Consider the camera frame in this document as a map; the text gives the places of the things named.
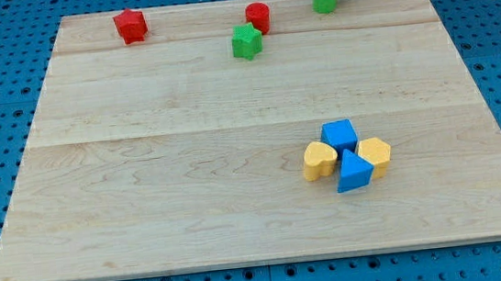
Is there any green star block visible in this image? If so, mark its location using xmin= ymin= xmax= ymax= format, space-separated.
xmin=231 ymin=22 xmax=262 ymax=61

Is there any red star block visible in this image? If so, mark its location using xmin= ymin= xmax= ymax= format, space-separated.
xmin=112 ymin=8 xmax=149 ymax=44

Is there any yellow heart block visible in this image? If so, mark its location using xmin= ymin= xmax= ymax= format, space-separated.
xmin=303 ymin=141 xmax=338 ymax=182

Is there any light wooden board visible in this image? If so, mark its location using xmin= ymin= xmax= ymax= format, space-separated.
xmin=0 ymin=0 xmax=501 ymax=281

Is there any blue cube block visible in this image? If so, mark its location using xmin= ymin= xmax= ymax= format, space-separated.
xmin=320 ymin=119 xmax=359 ymax=156

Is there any blue triangle block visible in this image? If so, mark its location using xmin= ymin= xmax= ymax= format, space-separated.
xmin=337 ymin=150 xmax=374 ymax=193

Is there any yellow hexagon block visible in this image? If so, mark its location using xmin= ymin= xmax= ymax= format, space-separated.
xmin=356 ymin=137 xmax=392 ymax=179

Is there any red cylinder block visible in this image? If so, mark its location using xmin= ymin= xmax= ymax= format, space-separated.
xmin=244 ymin=2 xmax=271 ymax=35

